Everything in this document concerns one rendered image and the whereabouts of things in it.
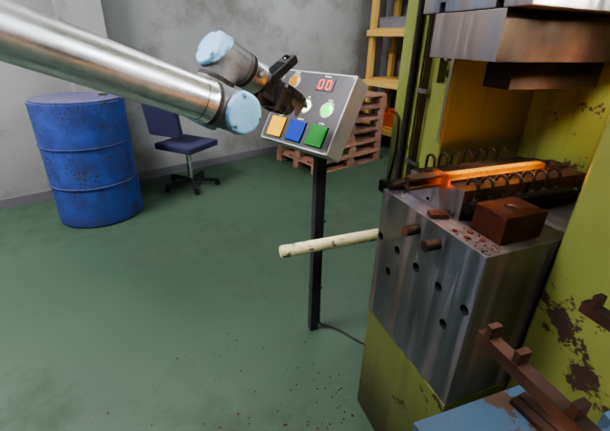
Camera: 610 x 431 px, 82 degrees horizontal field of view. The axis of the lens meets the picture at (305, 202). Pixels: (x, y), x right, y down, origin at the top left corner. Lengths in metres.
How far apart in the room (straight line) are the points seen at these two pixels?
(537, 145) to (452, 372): 0.77
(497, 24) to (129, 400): 1.70
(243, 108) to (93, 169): 2.18
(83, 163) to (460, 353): 2.54
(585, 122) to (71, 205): 2.91
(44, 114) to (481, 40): 2.55
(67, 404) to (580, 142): 1.99
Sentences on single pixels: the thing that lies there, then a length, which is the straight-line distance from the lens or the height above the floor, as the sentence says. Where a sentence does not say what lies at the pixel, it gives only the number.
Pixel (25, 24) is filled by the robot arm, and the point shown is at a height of 1.31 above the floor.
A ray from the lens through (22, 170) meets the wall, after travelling 3.69.
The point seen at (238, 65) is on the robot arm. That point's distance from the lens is 0.91.
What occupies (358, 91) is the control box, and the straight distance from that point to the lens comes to 1.23.
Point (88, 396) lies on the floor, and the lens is 1.81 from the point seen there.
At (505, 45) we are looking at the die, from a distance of 0.85.
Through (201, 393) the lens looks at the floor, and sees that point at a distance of 1.66.
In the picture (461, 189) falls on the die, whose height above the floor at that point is 0.99.
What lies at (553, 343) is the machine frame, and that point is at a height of 0.68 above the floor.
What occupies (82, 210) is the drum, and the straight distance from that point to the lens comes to 2.99.
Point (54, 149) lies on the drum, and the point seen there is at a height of 0.60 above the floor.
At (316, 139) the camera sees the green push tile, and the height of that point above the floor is 1.00.
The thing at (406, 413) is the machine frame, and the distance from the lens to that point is 1.28.
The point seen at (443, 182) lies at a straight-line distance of 0.92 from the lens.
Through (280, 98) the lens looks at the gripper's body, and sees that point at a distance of 1.02.
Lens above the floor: 1.30
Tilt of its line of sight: 25 degrees down
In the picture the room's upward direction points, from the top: 1 degrees clockwise
